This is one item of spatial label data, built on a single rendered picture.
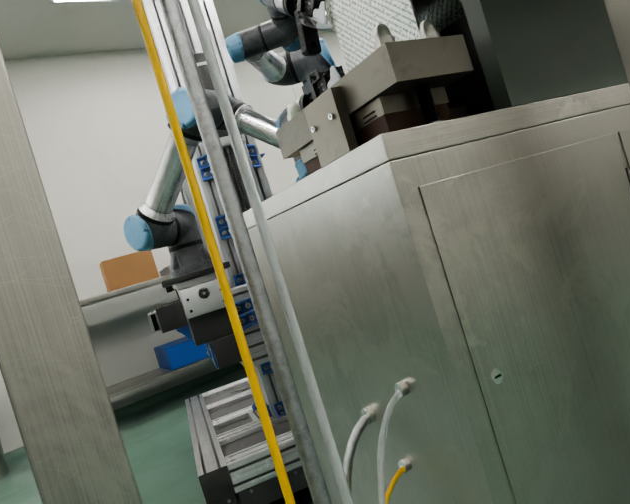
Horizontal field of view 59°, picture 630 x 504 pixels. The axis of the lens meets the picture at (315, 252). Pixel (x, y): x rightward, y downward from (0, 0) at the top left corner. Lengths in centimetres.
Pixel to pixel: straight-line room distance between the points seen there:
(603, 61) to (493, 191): 41
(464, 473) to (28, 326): 66
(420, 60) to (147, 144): 409
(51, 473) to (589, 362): 82
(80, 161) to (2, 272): 431
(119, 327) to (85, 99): 181
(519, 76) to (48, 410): 85
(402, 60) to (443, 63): 8
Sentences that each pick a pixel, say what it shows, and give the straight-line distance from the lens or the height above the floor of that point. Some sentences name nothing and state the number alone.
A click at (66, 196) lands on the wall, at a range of 466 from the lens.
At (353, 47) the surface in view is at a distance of 126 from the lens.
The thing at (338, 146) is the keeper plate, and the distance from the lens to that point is 96.
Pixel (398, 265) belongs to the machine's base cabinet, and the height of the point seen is 71.
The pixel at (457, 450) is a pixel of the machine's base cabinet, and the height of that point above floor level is 43.
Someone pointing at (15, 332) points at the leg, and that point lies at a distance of 44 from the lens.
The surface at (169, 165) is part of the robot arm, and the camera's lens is 171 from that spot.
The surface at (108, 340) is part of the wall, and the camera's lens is 456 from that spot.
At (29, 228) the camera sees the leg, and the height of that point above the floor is 85.
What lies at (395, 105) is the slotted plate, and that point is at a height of 95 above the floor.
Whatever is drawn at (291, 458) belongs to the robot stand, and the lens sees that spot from 185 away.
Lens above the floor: 77
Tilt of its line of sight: level
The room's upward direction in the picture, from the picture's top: 17 degrees counter-clockwise
